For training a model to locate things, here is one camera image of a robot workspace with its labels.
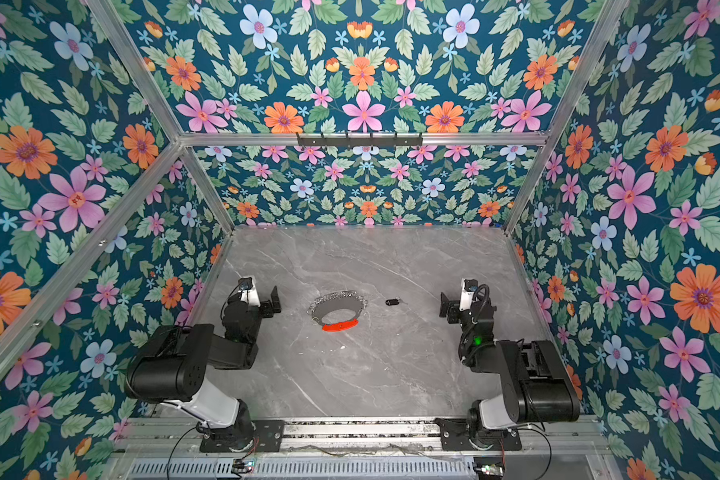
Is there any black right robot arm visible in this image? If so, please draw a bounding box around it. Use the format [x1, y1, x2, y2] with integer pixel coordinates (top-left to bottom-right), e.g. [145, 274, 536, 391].
[439, 284, 581, 439]

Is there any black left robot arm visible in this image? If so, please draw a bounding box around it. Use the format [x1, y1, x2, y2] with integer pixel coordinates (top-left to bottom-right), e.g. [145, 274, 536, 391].
[125, 277, 282, 430]

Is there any black hook rack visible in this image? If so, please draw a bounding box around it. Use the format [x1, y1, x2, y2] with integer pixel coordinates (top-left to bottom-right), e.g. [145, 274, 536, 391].
[296, 133, 424, 148]

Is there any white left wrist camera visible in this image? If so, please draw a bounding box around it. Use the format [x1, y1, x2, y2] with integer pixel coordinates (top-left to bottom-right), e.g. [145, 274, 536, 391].
[237, 277, 261, 307]

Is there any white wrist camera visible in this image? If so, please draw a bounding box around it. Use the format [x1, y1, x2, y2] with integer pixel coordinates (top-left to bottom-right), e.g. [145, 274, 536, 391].
[459, 279, 479, 311]
[237, 277, 261, 307]

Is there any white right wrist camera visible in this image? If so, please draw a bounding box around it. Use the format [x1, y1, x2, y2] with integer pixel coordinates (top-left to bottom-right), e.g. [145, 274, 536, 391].
[459, 279, 479, 311]

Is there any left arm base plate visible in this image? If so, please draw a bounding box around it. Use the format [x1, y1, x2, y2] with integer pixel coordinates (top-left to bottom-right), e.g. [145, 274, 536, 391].
[199, 420, 285, 453]

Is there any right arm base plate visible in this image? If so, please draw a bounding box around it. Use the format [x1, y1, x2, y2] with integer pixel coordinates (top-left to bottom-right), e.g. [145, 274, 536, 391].
[434, 418, 522, 452]

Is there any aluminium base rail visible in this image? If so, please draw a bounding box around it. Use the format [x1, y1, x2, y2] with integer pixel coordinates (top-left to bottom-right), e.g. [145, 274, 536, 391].
[114, 416, 611, 458]

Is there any white perforated cable tray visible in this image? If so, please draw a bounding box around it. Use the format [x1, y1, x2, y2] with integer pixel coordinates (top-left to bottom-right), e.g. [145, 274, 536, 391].
[126, 457, 477, 479]

